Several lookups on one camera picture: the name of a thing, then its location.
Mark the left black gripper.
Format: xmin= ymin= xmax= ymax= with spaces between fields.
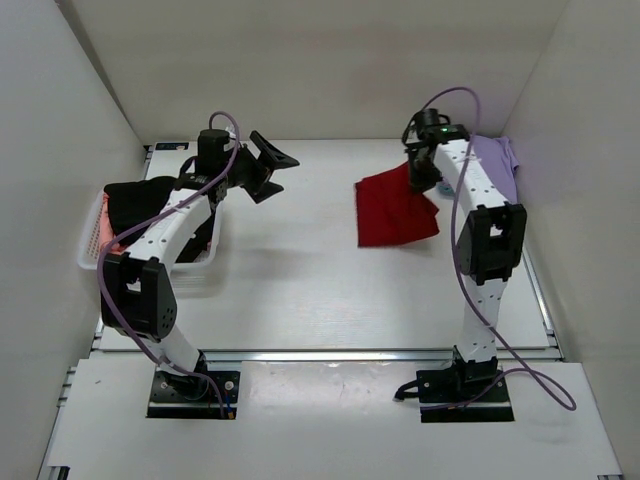
xmin=224 ymin=129 xmax=301 ymax=201

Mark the red t shirt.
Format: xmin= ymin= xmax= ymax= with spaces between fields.
xmin=354 ymin=162 xmax=440 ymax=248

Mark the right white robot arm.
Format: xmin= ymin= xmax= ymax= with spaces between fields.
xmin=394 ymin=108 xmax=527 ymax=406

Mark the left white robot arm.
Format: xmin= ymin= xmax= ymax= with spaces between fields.
xmin=99 ymin=128 xmax=299 ymax=401

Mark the folded teal cloth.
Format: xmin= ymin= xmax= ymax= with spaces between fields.
xmin=438 ymin=183 xmax=455 ymax=196

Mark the folded lavender t shirt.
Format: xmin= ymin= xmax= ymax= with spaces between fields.
xmin=473 ymin=135 xmax=520 ymax=204

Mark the small label sticker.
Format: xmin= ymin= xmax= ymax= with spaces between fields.
xmin=154 ymin=142 xmax=189 ymax=151

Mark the black t shirt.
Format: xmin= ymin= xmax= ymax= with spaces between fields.
xmin=103 ymin=176 xmax=215 ymax=263

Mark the pink t shirt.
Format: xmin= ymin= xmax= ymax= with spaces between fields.
xmin=98 ymin=193 xmax=115 ymax=251

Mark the white plastic laundry basket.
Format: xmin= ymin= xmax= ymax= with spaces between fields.
xmin=77 ymin=192 xmax=223 ymax=273

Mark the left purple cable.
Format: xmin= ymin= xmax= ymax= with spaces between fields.
xmin=95 ymin=110 xmax=242 ymax=420

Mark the purple cable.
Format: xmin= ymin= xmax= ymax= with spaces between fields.
xmin=95 ymin=110 xmax=242 ymax=420
xmin=418 ymin=86 xmax=577 ymax=414

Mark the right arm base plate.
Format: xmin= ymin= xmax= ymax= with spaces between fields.
xmin=416 ymin=369 xmax=515 ymax=424

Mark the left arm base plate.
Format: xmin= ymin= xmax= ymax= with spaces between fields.
xmin=146 ymin=368 xmax=241 ymax=420

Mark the aluminium rail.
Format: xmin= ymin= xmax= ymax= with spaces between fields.
xmin=92 ymin=347 xmax=562 ymax=363

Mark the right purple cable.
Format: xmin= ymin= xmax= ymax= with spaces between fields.
xmin=418 ymin=86 xmax=577 ymax=414

